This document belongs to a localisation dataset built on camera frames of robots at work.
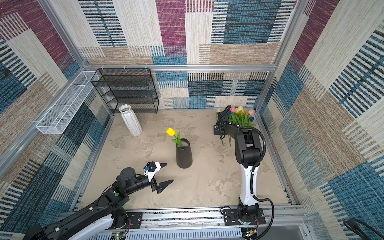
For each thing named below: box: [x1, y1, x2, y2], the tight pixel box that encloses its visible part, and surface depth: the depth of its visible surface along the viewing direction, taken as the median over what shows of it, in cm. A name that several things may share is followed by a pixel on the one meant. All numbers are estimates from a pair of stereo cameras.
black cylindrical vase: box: [175, 138, 193, 169], surface depth 86 cm
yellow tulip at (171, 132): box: [165, 127, 183, 148], surface depth 72 cm
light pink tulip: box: [247, 109, 257, 127], surface depth 114 cm
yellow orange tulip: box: [234, 107, 244, 127], surface depth 114 cm
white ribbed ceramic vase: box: [118, 104, 143, 137], surface depth 96 cm
